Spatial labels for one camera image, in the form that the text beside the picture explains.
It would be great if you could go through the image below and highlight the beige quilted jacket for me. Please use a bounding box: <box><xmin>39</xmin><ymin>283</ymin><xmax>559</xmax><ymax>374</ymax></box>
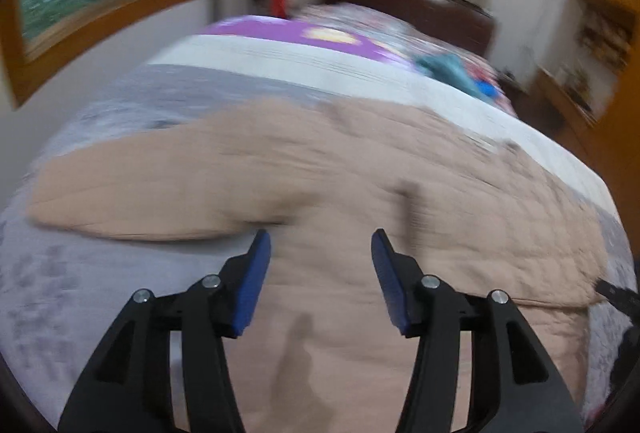
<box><xmin>27</xmin><ymin>96</ymin><xmax>608</xmax><ymax>433</ymax></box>

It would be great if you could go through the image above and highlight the grey leaf-print quilt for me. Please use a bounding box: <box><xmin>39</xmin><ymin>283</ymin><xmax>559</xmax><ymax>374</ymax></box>
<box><xmin>0</xmin><ymin>33</ymin><xmax>633</xmax><ymax>433</ymax></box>

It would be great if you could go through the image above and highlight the wooden desk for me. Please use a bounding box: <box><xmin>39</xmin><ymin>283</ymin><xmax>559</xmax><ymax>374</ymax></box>
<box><xmin>537</xmin><ymin>66</ymin><xmax>601</xmax><ymax>129</ymax></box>

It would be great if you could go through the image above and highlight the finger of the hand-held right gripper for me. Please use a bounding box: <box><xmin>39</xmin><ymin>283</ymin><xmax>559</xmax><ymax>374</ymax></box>
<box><xmin>596</xmin><ymin>279</ymin><xmax>640</xmax><ymax>314</ymax></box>

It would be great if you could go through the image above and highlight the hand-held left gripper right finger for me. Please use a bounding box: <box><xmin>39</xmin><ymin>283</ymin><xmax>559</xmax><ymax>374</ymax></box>
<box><xmin>370</xmin><ymin>228</ymin><xmax>586</xmax><ymax>433</ymax></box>

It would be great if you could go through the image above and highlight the teal cloth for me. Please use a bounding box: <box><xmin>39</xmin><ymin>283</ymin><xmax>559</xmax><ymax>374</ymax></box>
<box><xmin>415</xmin><ymin>53</ymin><xmax>483</xmax><ymax>96</ymax></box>

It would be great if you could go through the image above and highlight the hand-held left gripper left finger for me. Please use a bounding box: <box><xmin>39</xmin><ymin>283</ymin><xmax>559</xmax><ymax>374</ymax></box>
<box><xmin>57</xmin><ymin>229</ymin><xmax>272</xmax><ymax>433</ymax></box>

